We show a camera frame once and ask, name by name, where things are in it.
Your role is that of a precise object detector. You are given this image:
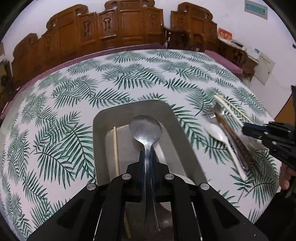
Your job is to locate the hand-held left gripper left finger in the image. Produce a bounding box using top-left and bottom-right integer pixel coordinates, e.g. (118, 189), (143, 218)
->
(26, 151), (146, 241)

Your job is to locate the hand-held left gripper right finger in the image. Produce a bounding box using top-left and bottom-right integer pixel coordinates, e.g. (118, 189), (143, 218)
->
(151, 151), (270, 241)

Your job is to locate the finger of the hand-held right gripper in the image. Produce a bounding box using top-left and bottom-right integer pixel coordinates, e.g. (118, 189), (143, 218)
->
(242, 122), (294, 139)
(261, 134), (296, 172)

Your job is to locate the large white ladle spoon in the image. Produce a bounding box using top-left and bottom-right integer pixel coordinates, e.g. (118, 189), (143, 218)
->
(151, 144), (196, 212)

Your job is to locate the dark brown chopstick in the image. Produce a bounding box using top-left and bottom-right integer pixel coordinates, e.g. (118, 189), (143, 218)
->
(217, 113), (255, 166)
(214, 111), (250, 167)

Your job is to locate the light wooden chopstick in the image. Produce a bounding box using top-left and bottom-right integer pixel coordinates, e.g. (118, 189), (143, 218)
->
(214, 94), (254, 124)
(113, 126), (132, 239)

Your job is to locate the metal spoon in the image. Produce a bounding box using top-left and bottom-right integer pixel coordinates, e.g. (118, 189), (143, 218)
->
(129, 115), (163, 233)

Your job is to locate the small white plastic spoon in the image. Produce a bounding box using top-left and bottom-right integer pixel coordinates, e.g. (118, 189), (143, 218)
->
(205, 123), (247, 181)

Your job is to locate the metal fork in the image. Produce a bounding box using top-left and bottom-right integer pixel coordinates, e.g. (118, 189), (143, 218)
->
(203, 103), (250, 171)

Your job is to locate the grey metal tray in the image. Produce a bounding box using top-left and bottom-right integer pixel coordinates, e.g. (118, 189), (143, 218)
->
(92, 100), (207, 241)

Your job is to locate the person's right hand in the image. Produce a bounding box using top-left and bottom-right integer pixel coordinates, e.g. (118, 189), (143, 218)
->
(279, 166), (295, 189)

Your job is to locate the brown wooden board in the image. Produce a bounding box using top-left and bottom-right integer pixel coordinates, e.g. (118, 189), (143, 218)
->
(275, 95), (292, 127)

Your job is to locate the dark clothing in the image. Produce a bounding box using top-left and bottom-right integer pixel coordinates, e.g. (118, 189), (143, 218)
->
(254, 190), (296, 241)

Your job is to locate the wooden side table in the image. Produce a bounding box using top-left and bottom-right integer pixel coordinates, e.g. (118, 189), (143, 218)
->
(217, 39), (258, 80)

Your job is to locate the small white box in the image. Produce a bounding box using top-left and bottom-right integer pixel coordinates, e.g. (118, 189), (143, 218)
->
(245, 46), (261, 61)

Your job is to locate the fern print tablecloth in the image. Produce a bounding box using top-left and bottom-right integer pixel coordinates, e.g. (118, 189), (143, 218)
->
(0, 49), (281, 240)

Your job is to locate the stack of papers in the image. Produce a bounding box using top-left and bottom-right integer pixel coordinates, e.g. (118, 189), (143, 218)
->
(231, 39), (245, 50)

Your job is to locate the red sign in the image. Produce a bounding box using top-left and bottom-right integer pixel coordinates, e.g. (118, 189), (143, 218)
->
(218, 28), (233, 42)

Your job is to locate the dark wooden armchair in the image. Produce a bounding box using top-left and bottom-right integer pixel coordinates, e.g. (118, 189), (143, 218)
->
(164, 27), (205, 52)

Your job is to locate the carved wooden high-back chair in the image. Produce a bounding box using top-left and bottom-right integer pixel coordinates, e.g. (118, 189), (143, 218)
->
(171, 2), (218, 51)

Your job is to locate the long carved wooden bench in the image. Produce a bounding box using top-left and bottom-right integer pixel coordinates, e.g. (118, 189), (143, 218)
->
(11, 0), (165, 90)

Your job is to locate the white electrical wall box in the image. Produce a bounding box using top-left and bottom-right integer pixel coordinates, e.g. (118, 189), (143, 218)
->
(254, 52), (275, 86)

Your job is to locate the green framed wall panel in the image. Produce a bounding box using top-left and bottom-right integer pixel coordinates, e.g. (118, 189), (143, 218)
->
(245, 0), (269, 20)

